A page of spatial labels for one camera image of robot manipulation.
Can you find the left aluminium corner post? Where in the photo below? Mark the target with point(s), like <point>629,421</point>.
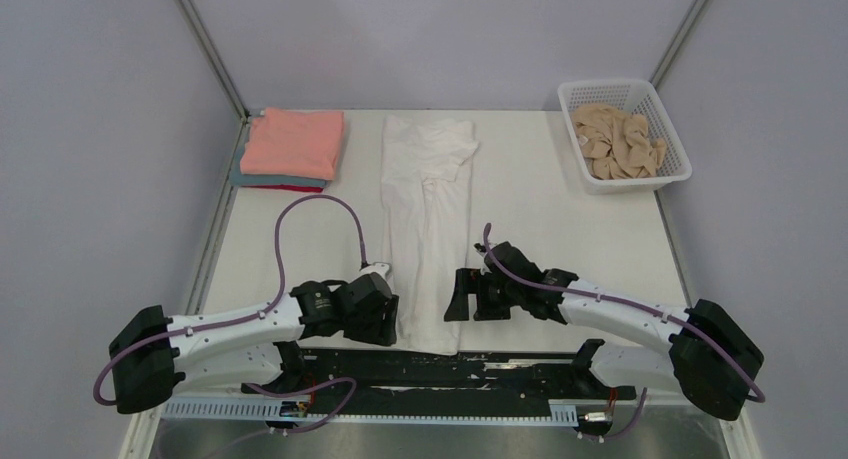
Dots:
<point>200,32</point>

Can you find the folded red t-shirt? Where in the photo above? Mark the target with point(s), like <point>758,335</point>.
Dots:
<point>290,188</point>

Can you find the right aluminium corner post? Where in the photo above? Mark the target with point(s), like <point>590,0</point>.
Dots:
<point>688,23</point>

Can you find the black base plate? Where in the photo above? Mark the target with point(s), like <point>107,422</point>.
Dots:
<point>393,381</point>

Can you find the aluminium corner post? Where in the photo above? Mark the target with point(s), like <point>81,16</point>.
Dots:
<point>688,23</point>
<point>200,32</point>

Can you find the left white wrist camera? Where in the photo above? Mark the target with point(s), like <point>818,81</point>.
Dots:
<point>382,269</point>

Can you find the folded pink t-shirt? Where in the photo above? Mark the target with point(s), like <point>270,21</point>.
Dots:
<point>293,143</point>

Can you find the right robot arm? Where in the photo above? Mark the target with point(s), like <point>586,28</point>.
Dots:
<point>699,352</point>

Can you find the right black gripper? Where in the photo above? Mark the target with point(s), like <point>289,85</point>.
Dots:
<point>467,282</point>

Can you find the white plastic basket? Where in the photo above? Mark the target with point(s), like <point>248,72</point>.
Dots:
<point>631,96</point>

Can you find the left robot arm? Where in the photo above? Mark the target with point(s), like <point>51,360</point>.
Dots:
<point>156,356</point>

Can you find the beige crumpled t-shirt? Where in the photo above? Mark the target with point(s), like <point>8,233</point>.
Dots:
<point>616,144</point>

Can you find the white slotted cable duct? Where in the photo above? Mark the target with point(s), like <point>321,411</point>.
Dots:
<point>276,410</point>

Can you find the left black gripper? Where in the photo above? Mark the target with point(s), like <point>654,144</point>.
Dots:
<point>384,331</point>

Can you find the white t-shirt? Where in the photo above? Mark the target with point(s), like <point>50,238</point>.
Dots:
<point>425,188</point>

